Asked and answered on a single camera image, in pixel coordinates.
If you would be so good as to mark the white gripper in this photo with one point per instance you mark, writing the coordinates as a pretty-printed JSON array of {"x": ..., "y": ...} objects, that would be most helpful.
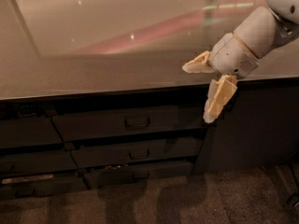
[{"x": 233, "y": 55}]

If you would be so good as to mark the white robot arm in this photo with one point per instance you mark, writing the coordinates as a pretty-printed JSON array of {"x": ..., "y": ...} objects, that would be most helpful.
[{"x": 268, "y": 28}]

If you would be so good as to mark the dark drawer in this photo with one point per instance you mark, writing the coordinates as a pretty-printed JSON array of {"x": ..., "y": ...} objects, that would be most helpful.
[
  {"x": 136, "y": 172},
  {"x": 149, "y": 150},
  {"x": 38, "y": 162},
  {"x": 27, "y": 133},
  {"x": 119, "y": 122},
  {"x": 42, "y": 188}
]

